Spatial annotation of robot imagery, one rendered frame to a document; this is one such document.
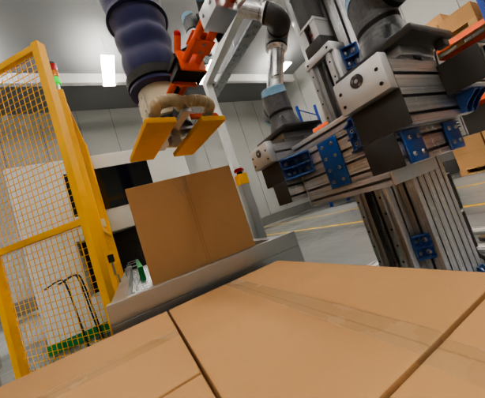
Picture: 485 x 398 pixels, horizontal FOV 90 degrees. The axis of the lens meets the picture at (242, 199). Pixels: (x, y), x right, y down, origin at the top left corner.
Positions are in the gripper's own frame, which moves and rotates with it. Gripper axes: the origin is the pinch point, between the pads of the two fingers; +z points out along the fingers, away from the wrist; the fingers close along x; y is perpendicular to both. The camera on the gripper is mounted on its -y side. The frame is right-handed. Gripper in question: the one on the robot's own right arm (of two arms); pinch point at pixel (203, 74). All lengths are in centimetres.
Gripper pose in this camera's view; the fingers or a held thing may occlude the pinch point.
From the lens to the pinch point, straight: 148.1
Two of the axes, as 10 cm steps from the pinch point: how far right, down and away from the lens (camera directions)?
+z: 3.1, 9.5, -0.7
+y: 8.4, -2.4, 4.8
